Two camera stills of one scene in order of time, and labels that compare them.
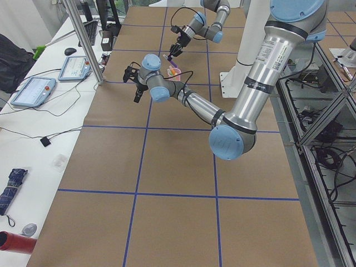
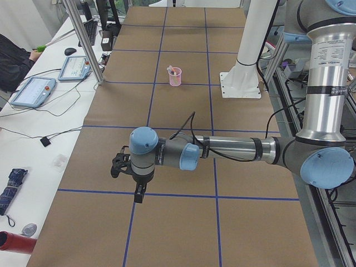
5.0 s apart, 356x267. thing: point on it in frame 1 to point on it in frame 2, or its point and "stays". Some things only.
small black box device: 45,141 stays
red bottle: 12,242 stays
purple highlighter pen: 171,62 to 170,69
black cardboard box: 107,40 stays
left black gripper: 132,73 to 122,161
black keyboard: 91,28 stays
